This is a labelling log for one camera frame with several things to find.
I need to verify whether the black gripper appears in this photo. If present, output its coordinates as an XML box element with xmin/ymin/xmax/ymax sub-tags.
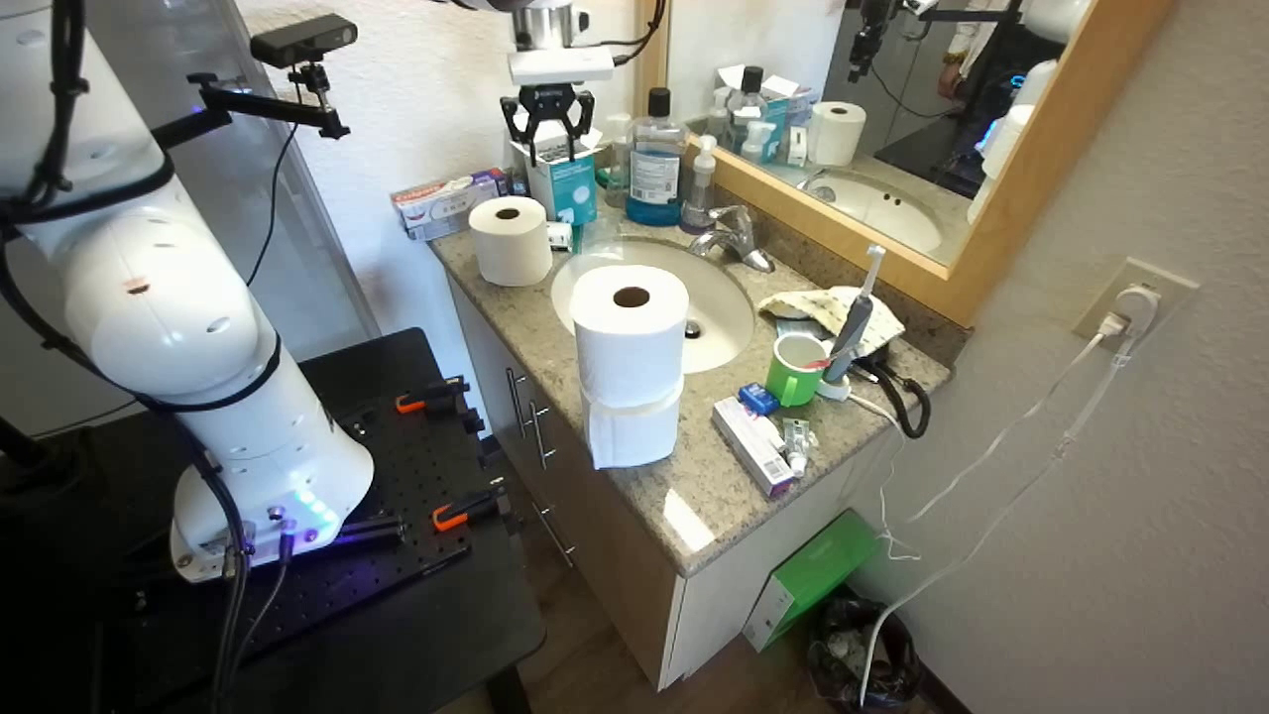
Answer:
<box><xmin>495</xmin><ymin>80</ymin><xmax>599</xmax><ymax>168</ymax></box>

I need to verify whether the white toilet paper roll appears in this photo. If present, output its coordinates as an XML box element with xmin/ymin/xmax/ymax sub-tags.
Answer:
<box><xmin>584</xmin><ymin>383</ymin><xmax>691</xmax><ymax>473</ymax></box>
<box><xmin>469</xmin><ymin>196</ymin><xmax>555</xmax><ymax>290</ymax></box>
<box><xmin>570</xmin><ymin>261</ymin><xmax>695</xmax><ymax>413</ymax></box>

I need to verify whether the clear pump dispenser bottle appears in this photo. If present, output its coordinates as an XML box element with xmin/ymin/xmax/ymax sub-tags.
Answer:
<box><xmin>599</xmin><ymin>112</ymin><xmax>635</xmax><ymax>190</ymax></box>

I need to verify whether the open white box with packets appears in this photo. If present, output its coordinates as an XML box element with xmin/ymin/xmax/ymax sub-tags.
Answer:
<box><xmin>520</xmin><ymin>122</ymin><xmax>607</xmax><ymax>252</ymax></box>

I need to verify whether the clear bag with small box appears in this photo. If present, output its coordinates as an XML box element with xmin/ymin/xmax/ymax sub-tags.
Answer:
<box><xmin>389</xmin><ymin>168</ymin><xmax>513</xmax><ymax>248</ymax></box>

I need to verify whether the small clear soap pump bottle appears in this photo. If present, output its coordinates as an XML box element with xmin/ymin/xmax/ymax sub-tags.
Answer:
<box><xmin>681</xmin><ymin>130</ymin><xmax>725</xmax><ymax>240</ymax></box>

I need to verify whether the chrome sink faucet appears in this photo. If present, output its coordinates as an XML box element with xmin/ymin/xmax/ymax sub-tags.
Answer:
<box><xmin>686</xmin><ymin>203</ymin><xmax>780</xmax><ymax>278</ymax></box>

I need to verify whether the white oval sink basin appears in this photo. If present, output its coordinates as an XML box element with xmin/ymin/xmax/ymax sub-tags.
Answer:
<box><xmin>549</xmin><ymin>233</ymin><xmax>762</xmax><ymax>377</ymax></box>

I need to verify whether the orange black clamp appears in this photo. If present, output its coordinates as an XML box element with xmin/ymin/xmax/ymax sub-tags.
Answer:
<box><xmin>428</xmin><ymin>488</ymin><xmax>513</xmax><ymax>541</ymax></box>
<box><xmin>389</xmin><ymin>377</ymin><xmax>472</xmax><ymax>426</ymax></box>

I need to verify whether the cream patterned washcloth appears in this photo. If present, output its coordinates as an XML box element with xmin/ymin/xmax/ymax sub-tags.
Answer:
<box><xmin>754</xmin><ymin>284</ymin><xmax>907</xmax><ymax>356</ymax></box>

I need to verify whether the small blue packet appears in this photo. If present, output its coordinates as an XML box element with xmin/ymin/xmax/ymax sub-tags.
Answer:
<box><xmin>732</xmin><ymin>383</ymin><xmax>785</xmax><ymax>417</ymax></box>

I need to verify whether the green ceramic mug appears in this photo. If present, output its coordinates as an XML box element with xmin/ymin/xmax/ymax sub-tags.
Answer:
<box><xmin>764</xmin><ymin>331</ymin><xmax>834</xmax><ymax>413</ymax></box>

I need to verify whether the electric toothbrush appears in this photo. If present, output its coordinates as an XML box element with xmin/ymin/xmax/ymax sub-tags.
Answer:
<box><xmin>812</xmin><ymin>241</ymin><xmax>894</xmax><ymax>405</ymax></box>

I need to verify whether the small white cardboard box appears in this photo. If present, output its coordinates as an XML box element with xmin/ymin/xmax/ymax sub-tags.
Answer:
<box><xmin>709</xmin><ymin>395</ymin><xmax>809</xmax><ymax>504</ymax></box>

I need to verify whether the white vanity cabinet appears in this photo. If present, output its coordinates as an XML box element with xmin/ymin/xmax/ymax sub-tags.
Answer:
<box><xmin>446</xmin><ymin>284</ymin><xmax>878</xmax><ymax>695</ymax></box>

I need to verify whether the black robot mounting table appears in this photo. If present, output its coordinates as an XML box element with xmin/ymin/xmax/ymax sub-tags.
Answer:
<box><xmin>0</xmin><ymin>325</ymin><xmax>549</xmax><ymax>714</ymax></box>

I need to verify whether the green cardboard box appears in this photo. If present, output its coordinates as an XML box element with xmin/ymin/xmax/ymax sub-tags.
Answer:
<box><xmin>740</xmin><ymin>510</ymin><xmax>887</xmax><ymax>655</ymax></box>

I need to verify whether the black trash bin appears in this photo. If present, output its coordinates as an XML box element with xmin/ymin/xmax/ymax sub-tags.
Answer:
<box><xmin>799</xmin><ymin>590</ymin><xmax>928</xmax><ymax>714</ymax></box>

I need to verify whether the white plug adapter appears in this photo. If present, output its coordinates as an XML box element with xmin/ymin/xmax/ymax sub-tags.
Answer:
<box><xmin>1107</xmin><ymin>284</ymin><xmax>1167</xmax><ymax>342</ymax></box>

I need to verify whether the black stereo camera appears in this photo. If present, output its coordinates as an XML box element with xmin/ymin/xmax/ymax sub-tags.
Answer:
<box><xmin>250</xmin><ymin>14</ymin><xmax>360</xmax><ymax>68</ymax></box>

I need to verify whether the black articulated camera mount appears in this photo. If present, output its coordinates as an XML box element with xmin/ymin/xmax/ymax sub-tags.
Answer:
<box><xmin>152</xmin><ymin>71</ymin><xmax>353</xmax><ymax>150</ymax></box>

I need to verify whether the metal cabinet handle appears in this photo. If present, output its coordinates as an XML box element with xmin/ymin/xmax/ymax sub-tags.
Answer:
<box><xmin>529</xmin><ymin>395</ymin><xmax>561</xmax><ymax>467</ymax></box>
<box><xmin>532</xmin><ymin>510</ymin><xmax>579</xmax><ymax>568</ymax></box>

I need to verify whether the black looped cord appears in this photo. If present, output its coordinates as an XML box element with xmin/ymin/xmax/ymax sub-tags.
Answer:
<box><xmin>847</xmin><ymin>347</ymin><xmax>936</xmax><ymax>445</ymax></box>

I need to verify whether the wood framed wall mirror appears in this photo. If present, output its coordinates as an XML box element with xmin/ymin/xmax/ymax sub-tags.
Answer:
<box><xmin>632</xmin><ymin>0</ymin><xmax>1183</xmax><ymax>331</ymax></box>

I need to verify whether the white power cable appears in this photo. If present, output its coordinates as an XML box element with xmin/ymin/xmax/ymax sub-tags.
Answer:
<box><xmin>857</xmin><ymin>331</ymin><xmax>1141</xmax><ymax>711</ymax></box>
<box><xmin>879</xmin><ymin>322</ymin><xmax>1125</xmax><ymax>568</ymax></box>

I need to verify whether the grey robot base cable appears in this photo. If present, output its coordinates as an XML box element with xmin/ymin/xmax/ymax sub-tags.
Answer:
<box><xmin>210</xmin><ymin>533</ymin><xmax>302</xmax><ymax>714</ymax></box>

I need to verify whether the white wall outlet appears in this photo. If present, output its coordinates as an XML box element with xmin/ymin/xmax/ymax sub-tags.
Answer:
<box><xmin>1076</xmin><ymin>254</ymin><xmax>1204</xmax><ymax>354</ymax></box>

